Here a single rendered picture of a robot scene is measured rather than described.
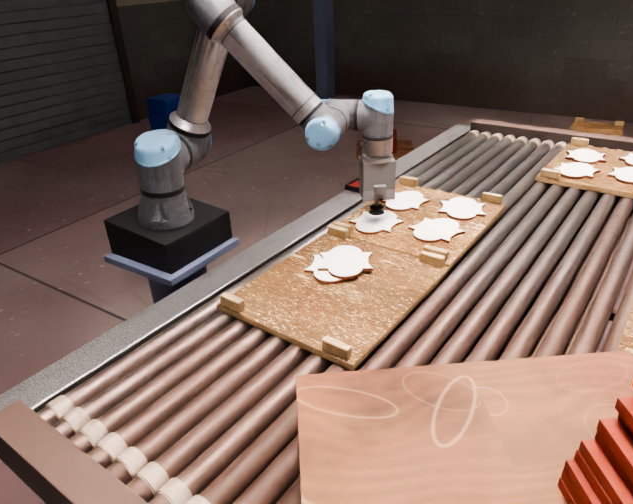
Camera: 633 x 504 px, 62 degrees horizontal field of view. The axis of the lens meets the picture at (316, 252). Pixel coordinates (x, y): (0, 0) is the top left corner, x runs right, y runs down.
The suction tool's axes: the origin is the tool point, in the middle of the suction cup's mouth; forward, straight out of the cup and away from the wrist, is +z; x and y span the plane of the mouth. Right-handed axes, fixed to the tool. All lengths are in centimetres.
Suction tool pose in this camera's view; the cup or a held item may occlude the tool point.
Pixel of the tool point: (376, 212)
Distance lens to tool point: 143.3
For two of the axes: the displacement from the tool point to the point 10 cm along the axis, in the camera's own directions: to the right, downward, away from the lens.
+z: 0.4, 8.8, 4.8
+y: 9.9, -0.8, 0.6
